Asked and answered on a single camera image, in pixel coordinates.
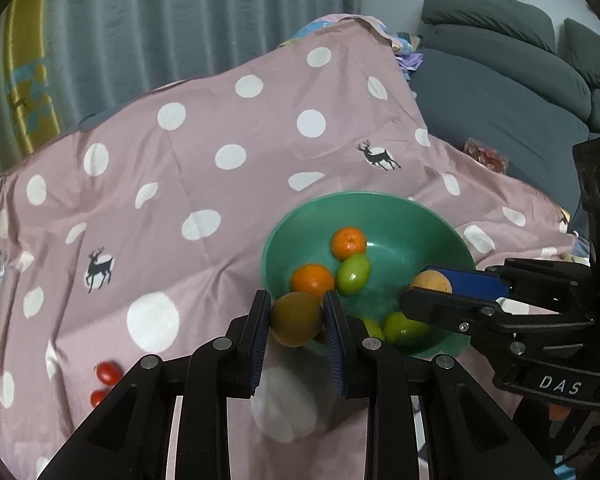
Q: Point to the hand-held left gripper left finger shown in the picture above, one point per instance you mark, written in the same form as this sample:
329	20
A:
257	360

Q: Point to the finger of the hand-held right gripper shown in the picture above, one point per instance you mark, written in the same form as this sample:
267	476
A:
445	310
475	282

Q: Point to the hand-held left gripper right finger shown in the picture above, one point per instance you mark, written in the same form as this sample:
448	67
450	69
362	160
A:
336	360

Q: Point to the small tan round fruit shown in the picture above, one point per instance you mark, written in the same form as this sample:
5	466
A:
430	280

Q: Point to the large green mango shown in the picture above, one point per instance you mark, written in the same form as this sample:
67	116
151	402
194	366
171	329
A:
405	330

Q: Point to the small green fruit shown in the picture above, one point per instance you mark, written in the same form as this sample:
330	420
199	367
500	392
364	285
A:
372	329

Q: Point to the olive brown round fruit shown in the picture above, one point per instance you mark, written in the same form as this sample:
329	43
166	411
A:
296	319

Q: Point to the orange mandarin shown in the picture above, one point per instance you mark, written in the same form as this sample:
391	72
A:
312	280
349	242

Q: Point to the green bowl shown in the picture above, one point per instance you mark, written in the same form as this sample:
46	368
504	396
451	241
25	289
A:
410	230

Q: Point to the yellow-green oval fruit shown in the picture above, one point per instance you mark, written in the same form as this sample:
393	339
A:
353	273

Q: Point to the red snack packet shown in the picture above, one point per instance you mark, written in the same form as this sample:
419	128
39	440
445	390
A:
487	155

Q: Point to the grey sofa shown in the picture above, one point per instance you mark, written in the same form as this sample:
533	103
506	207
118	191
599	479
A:
505	85

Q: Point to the colourful printed cloth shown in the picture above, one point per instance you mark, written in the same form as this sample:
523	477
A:
405	57

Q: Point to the pink polka-dot blanket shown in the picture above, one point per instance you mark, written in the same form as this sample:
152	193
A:
205	125

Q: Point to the grey curtain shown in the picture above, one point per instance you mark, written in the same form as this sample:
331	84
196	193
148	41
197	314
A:
180	10

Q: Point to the yellow patterned curtain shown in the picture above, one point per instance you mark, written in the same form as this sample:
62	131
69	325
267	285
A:
30	70

